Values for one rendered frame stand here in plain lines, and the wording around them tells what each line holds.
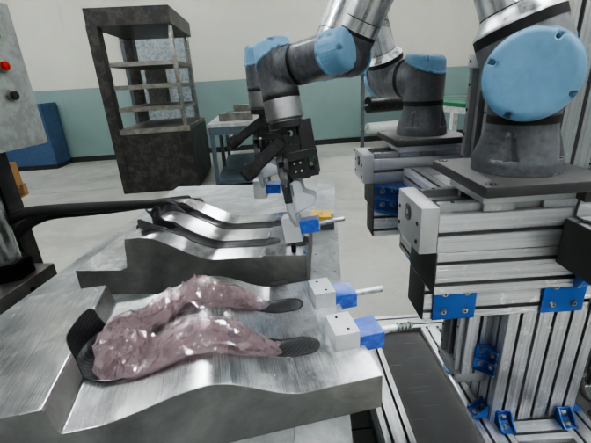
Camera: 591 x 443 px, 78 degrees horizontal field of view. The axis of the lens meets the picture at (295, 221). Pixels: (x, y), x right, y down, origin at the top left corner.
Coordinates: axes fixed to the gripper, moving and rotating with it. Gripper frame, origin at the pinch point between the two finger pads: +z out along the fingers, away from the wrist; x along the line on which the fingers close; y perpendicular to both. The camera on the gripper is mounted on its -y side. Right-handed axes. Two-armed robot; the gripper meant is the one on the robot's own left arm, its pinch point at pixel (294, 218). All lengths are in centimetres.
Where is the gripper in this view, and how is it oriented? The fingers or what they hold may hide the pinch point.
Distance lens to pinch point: 78.2
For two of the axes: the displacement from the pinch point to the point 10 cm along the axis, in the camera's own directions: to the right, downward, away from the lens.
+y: 9.8, -1.6, -1.4
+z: 1.8, 9.6, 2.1
